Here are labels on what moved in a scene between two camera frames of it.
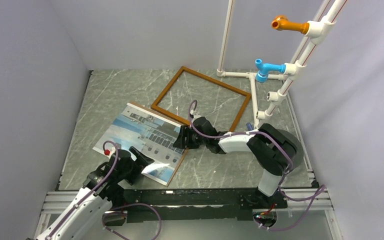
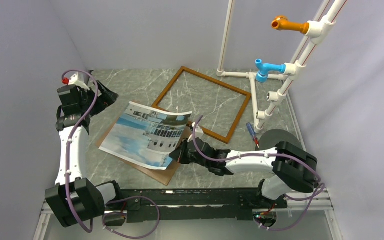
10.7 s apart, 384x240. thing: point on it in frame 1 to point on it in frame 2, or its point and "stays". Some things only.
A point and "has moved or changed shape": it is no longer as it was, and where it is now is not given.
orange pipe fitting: [281, 22] stays
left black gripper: [139, 164] to [105, 100]
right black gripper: [185, 131] to [179, 154]
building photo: [152, 135] has moved or changed shape
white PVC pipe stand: [320, 32] stays
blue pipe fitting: [263, 69] stays
